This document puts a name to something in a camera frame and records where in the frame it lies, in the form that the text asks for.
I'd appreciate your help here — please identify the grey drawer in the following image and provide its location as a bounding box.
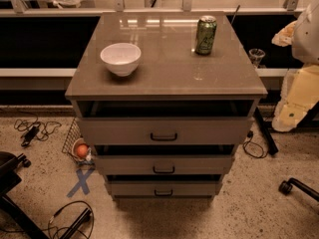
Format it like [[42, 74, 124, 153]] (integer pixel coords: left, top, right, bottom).
[[95, 145, 233, 175], [105, 174, 222, 197], [74, 100, 255, 145]]

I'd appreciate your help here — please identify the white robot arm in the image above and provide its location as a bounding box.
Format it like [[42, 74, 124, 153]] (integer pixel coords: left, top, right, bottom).
[[272, 0, 319, 132]]

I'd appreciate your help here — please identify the grey drawer cabinet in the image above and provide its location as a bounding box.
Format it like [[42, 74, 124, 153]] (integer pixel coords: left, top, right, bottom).
[[64, 11, 269, 202]]

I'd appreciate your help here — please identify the white ceramic bowl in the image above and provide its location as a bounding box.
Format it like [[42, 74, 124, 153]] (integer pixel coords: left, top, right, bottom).
[[100, 43, 142, 77]]

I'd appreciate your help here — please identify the orange ball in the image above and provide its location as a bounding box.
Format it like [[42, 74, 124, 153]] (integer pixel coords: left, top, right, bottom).
[[76, 143, 88, 158]]

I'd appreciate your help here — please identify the green soda can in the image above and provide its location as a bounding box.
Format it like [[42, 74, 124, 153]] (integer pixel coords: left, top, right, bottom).
[[195, 15, 217, 55]]

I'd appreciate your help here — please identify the blue tape cross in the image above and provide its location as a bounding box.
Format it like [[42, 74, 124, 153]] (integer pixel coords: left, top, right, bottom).
[[67, 167, 95, 198]]

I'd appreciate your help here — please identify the clear glass cup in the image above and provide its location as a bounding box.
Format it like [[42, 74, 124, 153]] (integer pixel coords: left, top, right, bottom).
[[248, 48, 265, 68]]

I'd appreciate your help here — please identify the black table leg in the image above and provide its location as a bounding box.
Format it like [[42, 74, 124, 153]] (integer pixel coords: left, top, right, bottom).
[[254, 108, 278, 156]]

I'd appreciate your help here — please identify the black chair caster leg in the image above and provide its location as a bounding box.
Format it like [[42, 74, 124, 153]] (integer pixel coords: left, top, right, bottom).
[[278, 177, 319, 202]]

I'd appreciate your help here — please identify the black office chair base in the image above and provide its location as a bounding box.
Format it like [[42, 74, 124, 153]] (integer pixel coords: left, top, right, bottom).
[[0, 151, 51, 239]]

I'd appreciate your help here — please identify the wire basket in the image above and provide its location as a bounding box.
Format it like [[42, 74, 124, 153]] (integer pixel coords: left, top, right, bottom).
[[62, 119, 94, 166]]

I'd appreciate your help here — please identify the black cable coil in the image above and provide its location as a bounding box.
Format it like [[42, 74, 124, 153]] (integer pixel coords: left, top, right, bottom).
[[242, 130, 269, 159]]

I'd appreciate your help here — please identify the black power adapter with cable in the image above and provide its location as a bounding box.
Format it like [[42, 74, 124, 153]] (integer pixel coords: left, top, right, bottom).
[[14, 112, 62, 148]]

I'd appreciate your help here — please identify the black cable loop on floor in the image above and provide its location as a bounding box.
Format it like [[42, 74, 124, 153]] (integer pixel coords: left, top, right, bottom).
[[47, 200, 95, 239]]

